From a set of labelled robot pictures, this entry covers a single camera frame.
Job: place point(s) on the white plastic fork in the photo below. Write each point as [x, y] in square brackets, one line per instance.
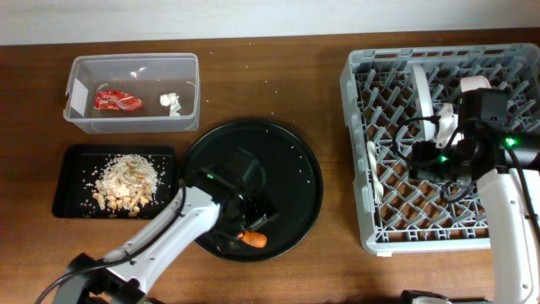
[377, 185]

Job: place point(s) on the black rectangular tray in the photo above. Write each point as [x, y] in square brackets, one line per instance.
[84, 164]

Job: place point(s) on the white pink bowl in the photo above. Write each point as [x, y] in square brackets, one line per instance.
[474, 83]

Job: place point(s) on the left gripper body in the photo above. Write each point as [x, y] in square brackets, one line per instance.
[247, 209]

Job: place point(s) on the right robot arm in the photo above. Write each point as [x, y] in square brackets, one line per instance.
[504, 167]

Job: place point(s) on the grey plate with food scraps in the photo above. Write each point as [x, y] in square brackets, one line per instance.
[423, 102]

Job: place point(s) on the red snack wrapper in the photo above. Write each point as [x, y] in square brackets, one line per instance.
[116, 100]

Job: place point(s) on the white tissue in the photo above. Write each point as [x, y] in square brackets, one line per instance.
[172, 101]

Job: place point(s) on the grey dishwasher rack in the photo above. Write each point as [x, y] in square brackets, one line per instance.
[379, 106]

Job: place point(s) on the orange carrot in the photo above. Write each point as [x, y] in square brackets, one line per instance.
[253, 239]

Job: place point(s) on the clear plastic bin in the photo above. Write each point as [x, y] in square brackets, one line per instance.
[146, 76]

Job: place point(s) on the rice and shells pile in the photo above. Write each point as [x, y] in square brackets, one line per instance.
[125, 185]

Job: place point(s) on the round black tray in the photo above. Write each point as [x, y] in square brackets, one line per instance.
[294, 182]

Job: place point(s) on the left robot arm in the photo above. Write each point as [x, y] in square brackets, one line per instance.
[126, 274]

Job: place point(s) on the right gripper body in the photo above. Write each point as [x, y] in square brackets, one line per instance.
[436, 162]

